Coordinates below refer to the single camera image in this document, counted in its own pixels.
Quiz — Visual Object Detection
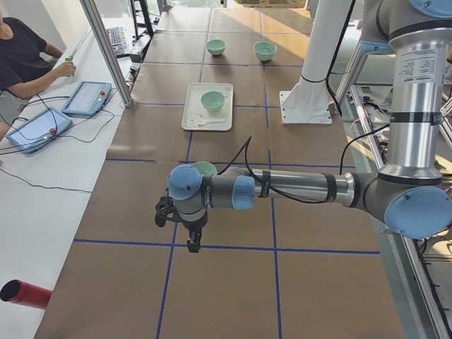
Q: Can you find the aluminium frame post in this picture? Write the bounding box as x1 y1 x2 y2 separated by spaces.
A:
80 0 133 107

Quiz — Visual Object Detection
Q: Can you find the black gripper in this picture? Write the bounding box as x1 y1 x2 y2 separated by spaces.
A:
178 210 208 252

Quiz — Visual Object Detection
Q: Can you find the near blue teach pendant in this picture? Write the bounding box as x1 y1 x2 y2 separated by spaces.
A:
6 107 73 154

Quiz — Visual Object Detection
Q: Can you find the seated person black shirt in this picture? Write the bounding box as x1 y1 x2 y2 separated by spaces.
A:
1 16 66 100

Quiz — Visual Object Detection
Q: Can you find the green bowl with ice cubes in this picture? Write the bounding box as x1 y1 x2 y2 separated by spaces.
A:
254 42 278 62

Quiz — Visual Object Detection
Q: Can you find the white plastic spoon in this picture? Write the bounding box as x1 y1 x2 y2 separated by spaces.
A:
197 119 226 127

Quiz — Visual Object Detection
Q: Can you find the far blue teach pendant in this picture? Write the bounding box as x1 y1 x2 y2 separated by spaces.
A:
61 81 112 117

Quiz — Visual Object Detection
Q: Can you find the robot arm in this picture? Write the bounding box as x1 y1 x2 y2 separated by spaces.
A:
155 1 451 253

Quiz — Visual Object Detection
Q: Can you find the aluminium side frame rail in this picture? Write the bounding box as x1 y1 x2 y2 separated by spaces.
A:
348 85 451 338

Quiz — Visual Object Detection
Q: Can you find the red cylinder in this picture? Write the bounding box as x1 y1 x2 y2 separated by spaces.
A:
1 279 53 309

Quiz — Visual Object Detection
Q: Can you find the blue teach pendant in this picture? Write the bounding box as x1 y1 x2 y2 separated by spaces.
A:
6 107 73 154
61 81 112 117

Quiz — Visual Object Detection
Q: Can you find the cream bear tray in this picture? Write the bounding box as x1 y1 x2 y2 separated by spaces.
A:
181 83 234 131

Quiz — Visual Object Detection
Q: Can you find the green bowl on tray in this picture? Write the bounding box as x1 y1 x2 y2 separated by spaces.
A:
201 91 225 112

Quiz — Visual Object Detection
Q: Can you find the black keyboard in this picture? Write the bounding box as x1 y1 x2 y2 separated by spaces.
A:
106 27 129 58

